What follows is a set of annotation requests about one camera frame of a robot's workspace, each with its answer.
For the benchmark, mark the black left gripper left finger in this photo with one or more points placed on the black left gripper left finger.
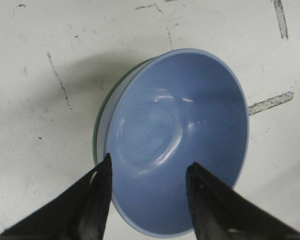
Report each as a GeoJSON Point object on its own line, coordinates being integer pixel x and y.
{"type": "Point", "coordinates": [79, 213]}

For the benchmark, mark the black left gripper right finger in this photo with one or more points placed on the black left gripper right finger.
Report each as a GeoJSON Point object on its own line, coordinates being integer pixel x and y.
{"type": "Point", "coordinates": [219, 213]}

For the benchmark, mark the green bowl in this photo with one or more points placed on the green bowl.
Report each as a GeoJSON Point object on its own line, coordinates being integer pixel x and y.
{"type": "Point", "coordinates": [107, 108]}

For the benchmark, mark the blue bowl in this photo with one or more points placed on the blue bowl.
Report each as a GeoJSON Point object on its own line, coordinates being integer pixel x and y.
{"type": "Point", "coordinates": [184, 106]}

